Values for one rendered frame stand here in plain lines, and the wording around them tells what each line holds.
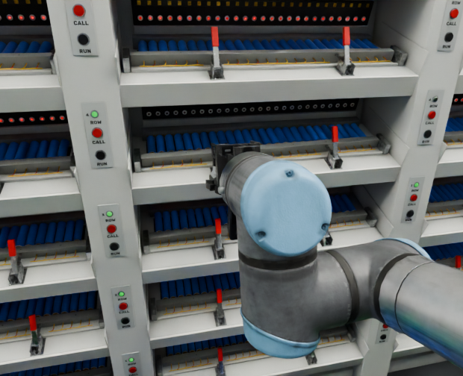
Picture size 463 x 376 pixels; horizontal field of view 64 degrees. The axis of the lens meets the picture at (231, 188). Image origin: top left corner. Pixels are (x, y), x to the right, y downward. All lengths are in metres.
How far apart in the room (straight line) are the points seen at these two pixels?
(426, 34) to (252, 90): 0.37
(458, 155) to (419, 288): 0.68
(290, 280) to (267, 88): 0.44
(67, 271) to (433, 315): 0.72
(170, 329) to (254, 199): 0.68
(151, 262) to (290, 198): 0.56
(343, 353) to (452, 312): 0.88
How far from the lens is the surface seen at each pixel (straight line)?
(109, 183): 0.76
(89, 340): 1.02
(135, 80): 0.72
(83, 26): 0.70
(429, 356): 1.50
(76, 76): 0.71
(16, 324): 1.07
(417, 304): 0.41
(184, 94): 0.72
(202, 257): 0.87
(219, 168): 0.57
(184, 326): 1.00
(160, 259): 0.87
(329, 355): 1.23
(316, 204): 0.38
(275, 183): 0.36
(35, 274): 0.92
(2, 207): 0.82
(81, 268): 0.89
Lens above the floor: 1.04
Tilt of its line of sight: 24 degrees down
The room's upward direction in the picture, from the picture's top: straight up
